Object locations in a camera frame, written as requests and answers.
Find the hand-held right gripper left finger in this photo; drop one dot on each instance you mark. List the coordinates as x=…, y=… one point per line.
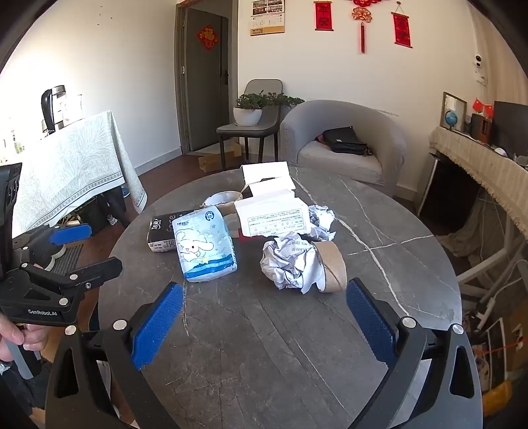
x=159, y=326

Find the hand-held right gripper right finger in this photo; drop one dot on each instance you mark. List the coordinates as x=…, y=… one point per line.
x=369, y=326

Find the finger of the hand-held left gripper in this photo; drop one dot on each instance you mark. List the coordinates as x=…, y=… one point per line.
x=99, y=268
x=70, y=234

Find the black tissue pack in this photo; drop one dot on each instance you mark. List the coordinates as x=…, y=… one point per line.
x=159, y=231

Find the brown cardboard tape core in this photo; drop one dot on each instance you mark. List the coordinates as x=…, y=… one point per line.
x=332, y=264

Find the blue cartoon tissue pack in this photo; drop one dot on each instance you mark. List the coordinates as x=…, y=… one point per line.
x=204, y=247

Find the white paper ball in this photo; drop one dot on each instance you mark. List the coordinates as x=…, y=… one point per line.
x=321, y=218
x=284, y=260

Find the brown cardboard piece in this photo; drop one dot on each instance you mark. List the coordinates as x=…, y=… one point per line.
x=231, y=225

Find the white carton with red side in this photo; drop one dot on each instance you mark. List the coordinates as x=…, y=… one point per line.
x=272, y=216

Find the person's left hand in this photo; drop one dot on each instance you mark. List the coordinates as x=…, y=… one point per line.
x=24, y=337

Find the black ribbed floor mat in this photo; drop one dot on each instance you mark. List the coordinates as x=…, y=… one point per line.
x=68, y=258

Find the black storage box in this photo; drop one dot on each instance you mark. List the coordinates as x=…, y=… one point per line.
x=95, y=210

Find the black table leg striped sock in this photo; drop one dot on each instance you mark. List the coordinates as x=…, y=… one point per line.
x=119, y=208

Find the dark fleece clothing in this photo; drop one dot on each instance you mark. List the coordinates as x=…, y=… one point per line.
x=24, y=404

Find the yellow bag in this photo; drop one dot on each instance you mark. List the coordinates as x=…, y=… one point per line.
x=495, y=398

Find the flat cardboard box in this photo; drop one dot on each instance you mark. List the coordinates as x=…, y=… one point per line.
x=210, y=163

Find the grey armchair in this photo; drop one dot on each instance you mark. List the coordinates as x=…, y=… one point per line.
x=350, y=165

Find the black handbag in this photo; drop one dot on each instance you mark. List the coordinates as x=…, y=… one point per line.
x=344, y=140

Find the grey door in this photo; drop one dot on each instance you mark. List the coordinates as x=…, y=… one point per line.
x=204, y=103

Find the pink cloth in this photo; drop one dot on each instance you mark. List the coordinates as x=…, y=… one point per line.
x=319, y=138

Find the beige fringed desk cloth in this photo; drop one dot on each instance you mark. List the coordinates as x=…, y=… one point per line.
x=474, y=161

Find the potted bonsai in white pot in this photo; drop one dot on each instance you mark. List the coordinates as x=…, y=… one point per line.
x=247, y=116

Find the small blue globe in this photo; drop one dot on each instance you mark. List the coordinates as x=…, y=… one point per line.
x=451, y=117

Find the brown wooden box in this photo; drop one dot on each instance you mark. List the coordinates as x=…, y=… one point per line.
x=480, y=128

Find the red diamond door decoration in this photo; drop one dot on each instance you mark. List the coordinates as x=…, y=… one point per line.
x=207, y=38

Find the grey dining chair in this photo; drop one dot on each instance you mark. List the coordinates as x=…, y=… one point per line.
x=264, y=88

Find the black monitor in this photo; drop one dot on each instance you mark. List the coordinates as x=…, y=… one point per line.
x=511, y=128

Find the small red flag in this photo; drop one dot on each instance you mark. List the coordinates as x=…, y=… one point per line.
x=476, y=105
x=487, y=110

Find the red hanging scroll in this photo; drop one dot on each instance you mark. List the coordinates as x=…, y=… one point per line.
x=401, y=31
x=323, y=16

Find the red knot ornament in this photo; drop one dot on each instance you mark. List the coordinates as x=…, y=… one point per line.
x=361, y=14

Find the white desk frame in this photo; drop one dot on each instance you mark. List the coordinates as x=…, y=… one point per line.
x=510, y=241

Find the wooden picture frame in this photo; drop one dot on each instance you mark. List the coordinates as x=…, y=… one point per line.
x=453, y=101

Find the white security camera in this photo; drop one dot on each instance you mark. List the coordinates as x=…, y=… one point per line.
x=478, y=62

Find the wall calendar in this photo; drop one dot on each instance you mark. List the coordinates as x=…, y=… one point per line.
x=267, y=18

